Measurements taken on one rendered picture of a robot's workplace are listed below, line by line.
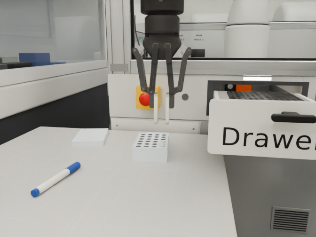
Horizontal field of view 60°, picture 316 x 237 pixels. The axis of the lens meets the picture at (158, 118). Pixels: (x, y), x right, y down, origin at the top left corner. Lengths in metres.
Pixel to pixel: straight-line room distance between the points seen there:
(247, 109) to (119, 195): 0.29
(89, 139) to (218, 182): 0.39
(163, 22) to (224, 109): 0.21
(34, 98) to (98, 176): 0.62
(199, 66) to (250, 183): 0.42
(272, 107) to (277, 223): 0.59
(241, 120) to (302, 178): 0.50
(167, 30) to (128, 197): 0.34
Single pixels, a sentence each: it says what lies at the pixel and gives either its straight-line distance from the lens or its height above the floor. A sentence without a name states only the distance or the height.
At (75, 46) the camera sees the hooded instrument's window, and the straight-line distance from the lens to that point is 1.52.
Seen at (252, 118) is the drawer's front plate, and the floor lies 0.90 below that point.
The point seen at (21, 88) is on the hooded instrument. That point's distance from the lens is 1.10.
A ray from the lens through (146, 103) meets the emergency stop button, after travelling 0.83.
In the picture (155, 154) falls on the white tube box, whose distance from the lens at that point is 0.65.
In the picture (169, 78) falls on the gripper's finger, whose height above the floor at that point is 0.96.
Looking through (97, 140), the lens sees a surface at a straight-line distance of 0.78.
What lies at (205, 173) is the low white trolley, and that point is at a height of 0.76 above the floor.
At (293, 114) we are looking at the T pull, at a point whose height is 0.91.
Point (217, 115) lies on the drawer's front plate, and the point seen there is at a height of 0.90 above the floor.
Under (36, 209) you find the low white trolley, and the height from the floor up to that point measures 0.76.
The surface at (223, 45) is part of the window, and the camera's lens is 0.88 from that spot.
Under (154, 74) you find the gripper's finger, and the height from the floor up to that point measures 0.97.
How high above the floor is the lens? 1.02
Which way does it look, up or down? 14 degrees down
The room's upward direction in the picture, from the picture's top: straight up
